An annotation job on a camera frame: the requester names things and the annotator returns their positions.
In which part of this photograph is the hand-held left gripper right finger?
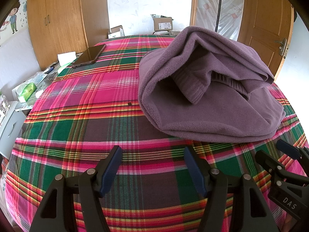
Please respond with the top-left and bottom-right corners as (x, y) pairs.
(184, 146), (282, 232)

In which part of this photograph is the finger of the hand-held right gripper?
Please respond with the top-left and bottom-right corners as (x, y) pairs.
(255, 149), (288, 182)
(276, 139), (309, 172)

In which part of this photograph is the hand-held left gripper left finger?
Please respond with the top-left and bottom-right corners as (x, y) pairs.
(29, 145), (123, 232)

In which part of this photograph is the purple fleece garment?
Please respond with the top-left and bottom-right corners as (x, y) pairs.
(139, 26), (285, 142)

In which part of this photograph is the pink green plaid bed sheet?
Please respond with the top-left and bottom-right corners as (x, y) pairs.
(5, 34), (309, 232)

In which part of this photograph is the grey cabinet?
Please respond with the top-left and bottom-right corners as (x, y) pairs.
(0, 100), (27, 160)

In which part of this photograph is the cluttered side table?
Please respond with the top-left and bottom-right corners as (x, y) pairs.
(14, 59), (73, 113)

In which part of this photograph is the green tissue pack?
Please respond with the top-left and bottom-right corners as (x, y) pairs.
(18, 82), (38, 103)

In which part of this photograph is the black smartphone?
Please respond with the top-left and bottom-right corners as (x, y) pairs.
(71, 44), (107, 68)

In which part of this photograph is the white paper sheet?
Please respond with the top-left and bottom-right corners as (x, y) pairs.
(57, 52), (76, 66)

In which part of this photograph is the wooden door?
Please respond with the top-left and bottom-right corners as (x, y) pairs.
(238, 0), (295, 76)

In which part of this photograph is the white cardboard box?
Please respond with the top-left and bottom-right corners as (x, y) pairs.
(108, 25), (125, 38)

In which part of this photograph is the brown cardboard box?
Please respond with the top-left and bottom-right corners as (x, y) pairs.
(151, 14), (174, 31)

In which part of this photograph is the clear plastic door curtain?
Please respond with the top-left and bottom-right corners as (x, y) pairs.
(195, 0), (245, 41)

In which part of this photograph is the wooden wardrobe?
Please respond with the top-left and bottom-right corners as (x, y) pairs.
(26, 0), (110, 72)

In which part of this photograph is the metal door handle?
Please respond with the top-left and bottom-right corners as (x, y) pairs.
(275, 38), (289, 56)

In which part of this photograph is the wooden door frame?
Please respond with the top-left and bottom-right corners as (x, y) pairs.
(190, 0), (245, 27)

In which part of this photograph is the cartoon wall sticker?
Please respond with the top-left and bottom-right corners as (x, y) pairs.
(0, 0), (28, 46)

